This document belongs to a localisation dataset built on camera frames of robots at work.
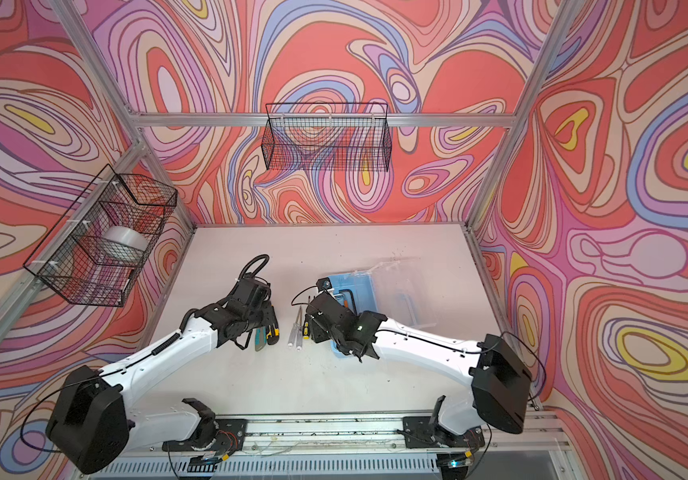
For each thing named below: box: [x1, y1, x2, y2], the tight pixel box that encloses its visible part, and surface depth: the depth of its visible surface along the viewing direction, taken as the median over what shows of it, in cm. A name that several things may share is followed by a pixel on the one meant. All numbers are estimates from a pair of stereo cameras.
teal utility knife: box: [255, 326, 267, 352], surface depth 90 cm
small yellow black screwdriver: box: [303, 314, 311, 340], surface depth 90 cm
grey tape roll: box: [103, 226, 152, 251], surface depth 75 cm
